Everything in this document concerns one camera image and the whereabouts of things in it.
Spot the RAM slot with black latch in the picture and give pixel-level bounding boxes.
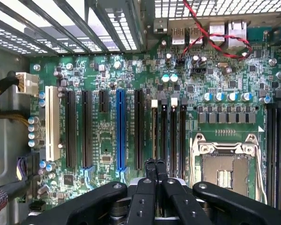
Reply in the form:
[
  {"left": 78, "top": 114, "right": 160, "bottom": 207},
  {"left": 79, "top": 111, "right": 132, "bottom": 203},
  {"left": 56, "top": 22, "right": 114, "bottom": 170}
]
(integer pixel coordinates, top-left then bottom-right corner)
[
  {"left": 160, "top": 98, "right": 168, "bottom": 162},
  {"left": 178, "top": 98, "right": 187, "bottom": 179},
  {"left": 266, "top": 103, "right": 274, "bottom": 207}
]

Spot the RAM slot with white latch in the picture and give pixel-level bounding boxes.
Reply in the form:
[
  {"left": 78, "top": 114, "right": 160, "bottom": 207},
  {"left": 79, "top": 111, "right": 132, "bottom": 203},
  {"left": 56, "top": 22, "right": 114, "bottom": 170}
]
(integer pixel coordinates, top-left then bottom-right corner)
[
  {"left": 170, "top": 97, "right": 179, "bottom": 178},
  {"left": 151, "top": 99, "right": 159, "bottom": 163}
]

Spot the CPU socket locking lever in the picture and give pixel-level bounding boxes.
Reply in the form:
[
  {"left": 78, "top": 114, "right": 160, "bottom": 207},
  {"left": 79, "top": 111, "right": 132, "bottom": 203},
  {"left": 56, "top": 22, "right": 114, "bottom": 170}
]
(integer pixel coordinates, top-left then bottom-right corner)
[{"left": 254, "top": 144, "right": 268, "bottom": 204}]

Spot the metal CPU socket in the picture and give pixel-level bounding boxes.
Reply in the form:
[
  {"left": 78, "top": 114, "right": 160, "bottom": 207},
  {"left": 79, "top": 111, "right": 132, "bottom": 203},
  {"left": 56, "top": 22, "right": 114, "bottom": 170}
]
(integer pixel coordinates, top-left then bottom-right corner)
[{"left": 189, "top": 132, "right": 268, "bottom": 204}]

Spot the green motherboard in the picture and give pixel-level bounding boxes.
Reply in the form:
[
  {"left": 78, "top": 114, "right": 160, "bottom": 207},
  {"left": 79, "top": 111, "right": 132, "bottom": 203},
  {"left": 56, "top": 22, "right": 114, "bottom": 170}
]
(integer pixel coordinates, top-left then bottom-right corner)
[{"left": 29, "top": 23, "right": 281, "bottom": 213}]

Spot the long black expansion slot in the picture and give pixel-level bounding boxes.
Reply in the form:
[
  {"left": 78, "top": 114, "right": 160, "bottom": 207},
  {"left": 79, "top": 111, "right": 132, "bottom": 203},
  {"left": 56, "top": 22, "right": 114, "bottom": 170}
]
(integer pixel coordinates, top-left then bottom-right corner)
[
  {"left": 81, "top": 90, "right": 93, "bottom": 168},
  {"left": 65, "top": 90, "right": 77, "bottom": 168},
  {"left": 133, "top": 89, "right": 145, "bottom": 171}
]

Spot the blue expansion slot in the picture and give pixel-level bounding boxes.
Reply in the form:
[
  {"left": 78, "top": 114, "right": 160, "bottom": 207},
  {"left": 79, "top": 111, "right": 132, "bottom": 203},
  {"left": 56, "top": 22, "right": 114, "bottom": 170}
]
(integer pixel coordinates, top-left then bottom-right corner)
[{"left": 116, "top": 88, "right": 127, "bottom": 172}]

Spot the white expansion slot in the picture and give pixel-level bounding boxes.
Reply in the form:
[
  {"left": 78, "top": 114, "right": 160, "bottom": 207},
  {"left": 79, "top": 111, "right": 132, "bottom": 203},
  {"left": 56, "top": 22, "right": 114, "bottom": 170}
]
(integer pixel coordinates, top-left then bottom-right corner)
[{"left": 45, "top": 85, "right": 61, "bottom": 162}]

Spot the short black expansion slot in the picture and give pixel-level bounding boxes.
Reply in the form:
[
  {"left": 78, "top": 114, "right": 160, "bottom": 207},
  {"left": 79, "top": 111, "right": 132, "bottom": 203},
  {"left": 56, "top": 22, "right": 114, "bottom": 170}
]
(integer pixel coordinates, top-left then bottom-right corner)
[{"left": 98, "top": 90, "right": 109, "bottom": 113}]

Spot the grey metal PC case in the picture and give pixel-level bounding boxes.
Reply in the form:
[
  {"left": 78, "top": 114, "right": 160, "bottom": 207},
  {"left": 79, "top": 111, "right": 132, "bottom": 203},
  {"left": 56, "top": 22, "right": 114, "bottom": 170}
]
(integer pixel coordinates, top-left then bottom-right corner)
[{"left": 0, "top": 0, "right": 281, "bottom": 225}]

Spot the white power connector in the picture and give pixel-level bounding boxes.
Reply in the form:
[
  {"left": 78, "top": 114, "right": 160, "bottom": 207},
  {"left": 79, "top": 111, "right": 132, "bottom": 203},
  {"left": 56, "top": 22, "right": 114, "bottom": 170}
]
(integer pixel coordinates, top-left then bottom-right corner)
[{"left": 15, "top": 72, "right": 40, "bottom": 98}]

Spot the silver ethernet port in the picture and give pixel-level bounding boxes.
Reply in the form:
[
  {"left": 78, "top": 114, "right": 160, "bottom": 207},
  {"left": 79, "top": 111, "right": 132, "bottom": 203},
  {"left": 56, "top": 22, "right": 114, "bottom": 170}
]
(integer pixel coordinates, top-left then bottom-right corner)
[{"left": 227, "top": 19, "right": 247, "bottom": 49}]

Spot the silver rear port block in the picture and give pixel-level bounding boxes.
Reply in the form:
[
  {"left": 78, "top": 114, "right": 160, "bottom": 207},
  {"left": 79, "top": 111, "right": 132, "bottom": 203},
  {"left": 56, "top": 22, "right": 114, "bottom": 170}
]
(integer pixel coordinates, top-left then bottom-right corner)
[{"left": 209, "top": 22, "right": 226, "bottom": 45}]

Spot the silver USB port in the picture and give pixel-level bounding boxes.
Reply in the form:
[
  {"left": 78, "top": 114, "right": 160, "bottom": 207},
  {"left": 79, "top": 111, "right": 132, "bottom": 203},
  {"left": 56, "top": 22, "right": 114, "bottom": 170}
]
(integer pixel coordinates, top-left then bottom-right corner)
[
  {"left": 171, "top": 26, "right": 186, "bottom": 45},
  {"left": 188, "top": 26, "right": 203, "bottom": 45}
]

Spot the purple wire bundle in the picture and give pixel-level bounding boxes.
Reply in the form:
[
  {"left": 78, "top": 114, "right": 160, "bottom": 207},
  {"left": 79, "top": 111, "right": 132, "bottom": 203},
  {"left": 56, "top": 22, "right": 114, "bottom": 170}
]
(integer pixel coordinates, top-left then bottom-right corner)
[{"left": 16, "top": 155, "right": 29, "bottom": 181}]

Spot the black yellow braided cable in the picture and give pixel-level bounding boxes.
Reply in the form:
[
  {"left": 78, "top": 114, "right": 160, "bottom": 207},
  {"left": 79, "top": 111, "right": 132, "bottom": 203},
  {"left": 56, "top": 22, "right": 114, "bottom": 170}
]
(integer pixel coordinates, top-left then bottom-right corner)
[
  {"left": 0, "top": 110, "right": 30, "bottom": 123},
  {"left": 0, "top": 76, "right": 20, "bottom": 111}
]

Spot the red and black twisted wire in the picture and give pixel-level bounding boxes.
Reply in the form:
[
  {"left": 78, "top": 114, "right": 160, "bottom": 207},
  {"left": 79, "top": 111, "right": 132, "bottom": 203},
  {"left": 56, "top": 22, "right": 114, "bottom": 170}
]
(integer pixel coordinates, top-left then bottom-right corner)
[{"left": 177, "top": 0, "right": 252, "bottom": 62}]

